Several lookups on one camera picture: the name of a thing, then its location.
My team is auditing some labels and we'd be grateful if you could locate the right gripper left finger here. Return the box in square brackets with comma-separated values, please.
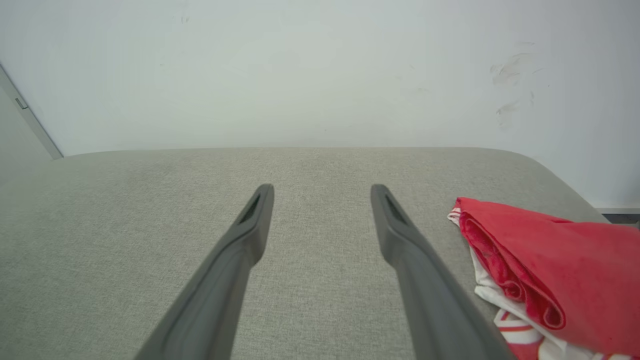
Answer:
[134, 183, 276, 360]

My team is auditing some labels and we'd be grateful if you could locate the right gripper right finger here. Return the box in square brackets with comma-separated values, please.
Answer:
[370, 183, 517, 360]

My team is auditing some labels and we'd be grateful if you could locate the red and white shirt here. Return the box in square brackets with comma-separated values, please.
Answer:
[446, 196, 640, 360]

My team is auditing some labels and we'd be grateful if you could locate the grey fabric sofa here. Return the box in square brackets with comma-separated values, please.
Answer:
[0, 146, 611, 360]

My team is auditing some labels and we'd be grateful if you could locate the dark grey baseboard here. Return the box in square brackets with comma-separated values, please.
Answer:
[595, 207, 640, 224]

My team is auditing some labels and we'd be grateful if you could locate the grey door frame strip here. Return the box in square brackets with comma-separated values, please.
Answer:
[0, 64, 64, 161]

